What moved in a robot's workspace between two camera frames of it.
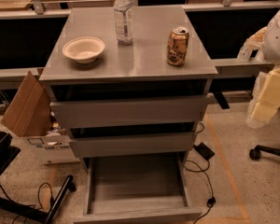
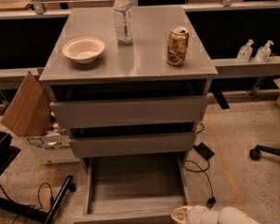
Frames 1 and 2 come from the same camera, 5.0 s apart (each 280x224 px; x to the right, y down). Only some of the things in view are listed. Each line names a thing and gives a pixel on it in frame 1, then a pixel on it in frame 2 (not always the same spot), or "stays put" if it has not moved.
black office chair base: [256, 153] stays put
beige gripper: [277, 39] → [194, 216]
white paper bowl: [84, 49] stays put
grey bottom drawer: [132, 189] stays put
